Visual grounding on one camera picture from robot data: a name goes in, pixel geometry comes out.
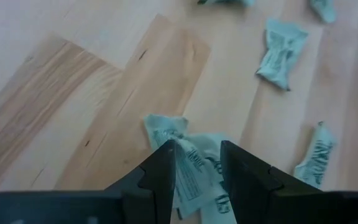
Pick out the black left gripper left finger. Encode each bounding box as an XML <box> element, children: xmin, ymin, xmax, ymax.
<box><xmin>104</xmin><ymin>139</ymin><xmax>177</xmax><ymax>224</ymax></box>

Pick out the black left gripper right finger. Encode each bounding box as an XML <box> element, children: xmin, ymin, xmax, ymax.
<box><xmin>220</xmin><ymin>139</ymin><xmax>323</xmax><ymax>224</ymax></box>

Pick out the white green-print packet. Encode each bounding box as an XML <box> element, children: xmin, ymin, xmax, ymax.
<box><xmin>186</xmin><ymin>133</ymin><xmax>237</xmax><ymax>224</ymax></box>
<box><xmin>197</xmin><ymin>0</ymin><xmax>256</xmax><ymax>7</ymax></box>
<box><xmin>144</xmin><ymin>113</ymin><xmax>213</xmax><ymax>220</ymax></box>
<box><xmin>293</xmin><ymin>121</ymin><xmax>337</xmax><ymax>189</ymax></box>
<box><xmin>255</xmin><ymin>18</ymin><xmax>310</xmax><ymax>91</ymax></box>
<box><xmin>309</xmin><ymin>0</ymin><xmax>337</xmax><ymax>24</ymax></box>

